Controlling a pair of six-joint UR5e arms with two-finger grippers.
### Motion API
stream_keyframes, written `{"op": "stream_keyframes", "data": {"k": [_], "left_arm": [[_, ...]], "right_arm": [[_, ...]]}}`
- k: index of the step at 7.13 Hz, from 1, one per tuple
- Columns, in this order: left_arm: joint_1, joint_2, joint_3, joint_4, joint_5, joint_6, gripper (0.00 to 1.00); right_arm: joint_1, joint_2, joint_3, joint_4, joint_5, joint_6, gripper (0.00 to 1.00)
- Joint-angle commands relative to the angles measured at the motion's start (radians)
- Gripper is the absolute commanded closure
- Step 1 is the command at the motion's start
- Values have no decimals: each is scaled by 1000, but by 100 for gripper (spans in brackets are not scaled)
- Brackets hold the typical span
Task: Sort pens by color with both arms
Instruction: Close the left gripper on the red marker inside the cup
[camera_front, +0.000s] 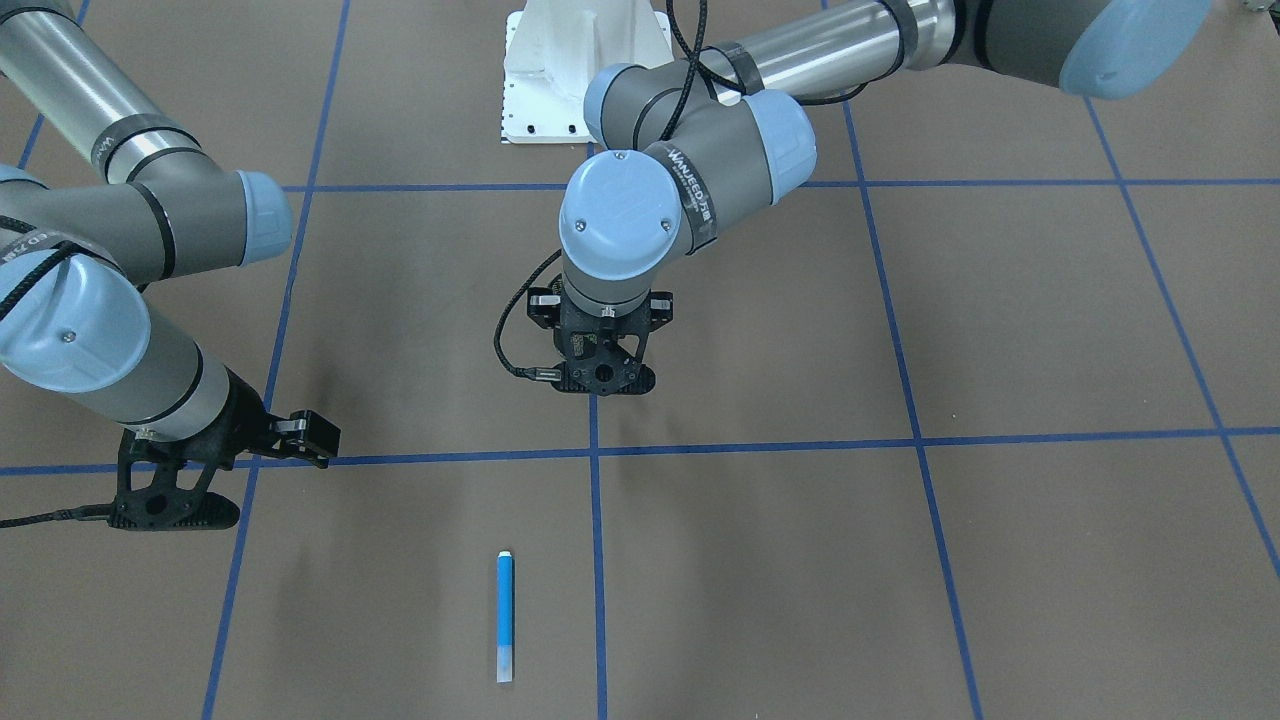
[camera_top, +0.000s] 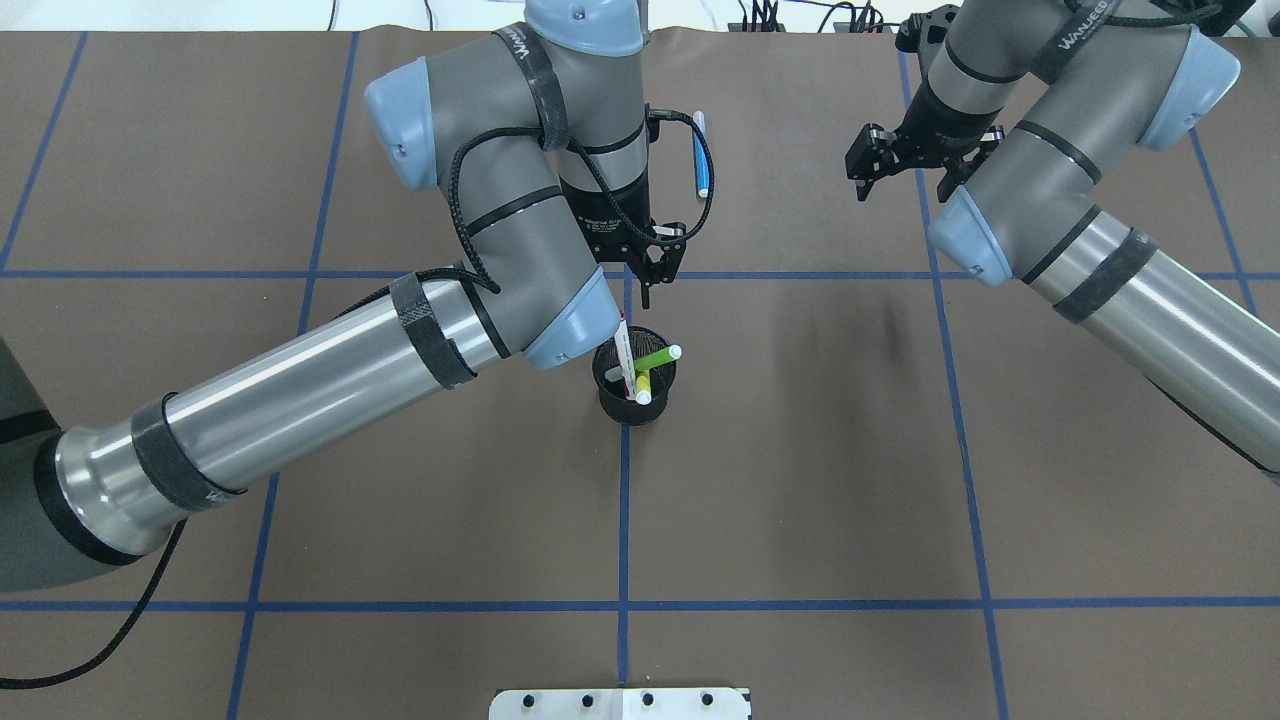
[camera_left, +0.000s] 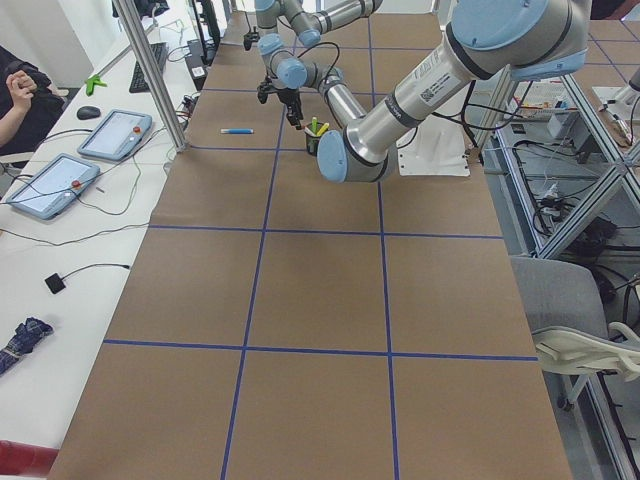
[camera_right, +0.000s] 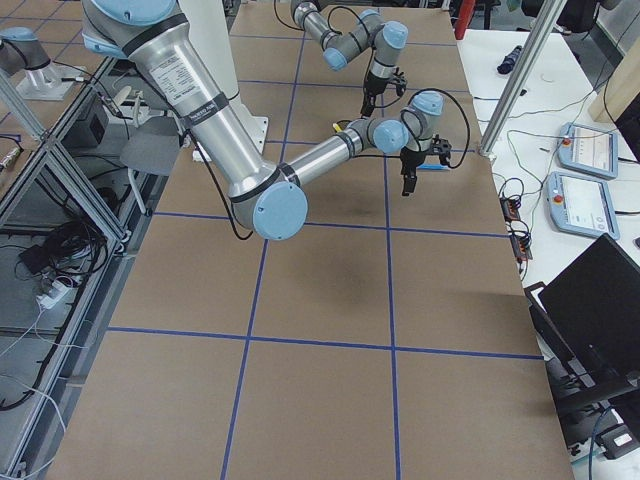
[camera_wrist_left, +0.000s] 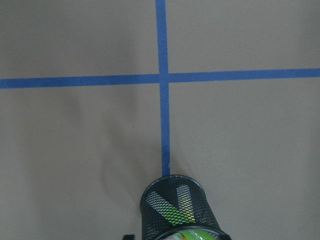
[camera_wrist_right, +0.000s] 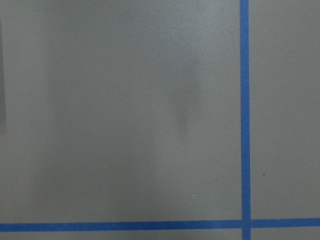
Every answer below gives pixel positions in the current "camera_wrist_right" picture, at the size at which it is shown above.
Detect brown paper table mat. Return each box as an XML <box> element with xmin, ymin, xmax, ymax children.
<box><xmin>0</xmin><ymin>0</ymin><xmax>320</xmax><ymax>240</ymax></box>

